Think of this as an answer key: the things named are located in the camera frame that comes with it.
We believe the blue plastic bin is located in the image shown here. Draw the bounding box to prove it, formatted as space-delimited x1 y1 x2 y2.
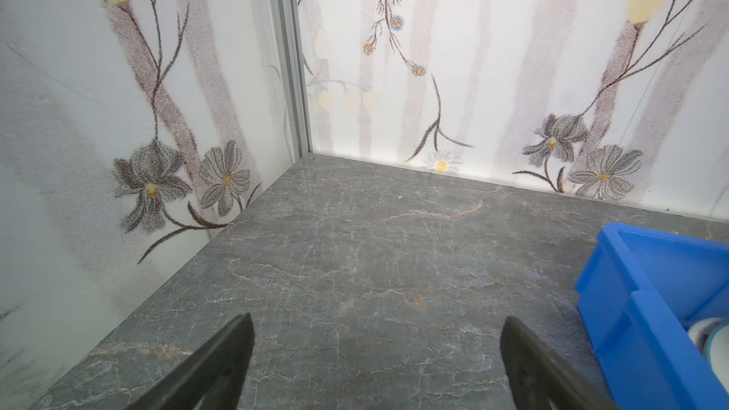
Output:
574 223 728 409

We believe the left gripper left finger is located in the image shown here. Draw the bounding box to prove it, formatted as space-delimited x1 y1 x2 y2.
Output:
129 313 256 409

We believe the white watermelon plate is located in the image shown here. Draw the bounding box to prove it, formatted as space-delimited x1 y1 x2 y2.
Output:
687 317 728 391

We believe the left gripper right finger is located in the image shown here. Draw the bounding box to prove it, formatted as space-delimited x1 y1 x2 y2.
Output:
499 316 618 410

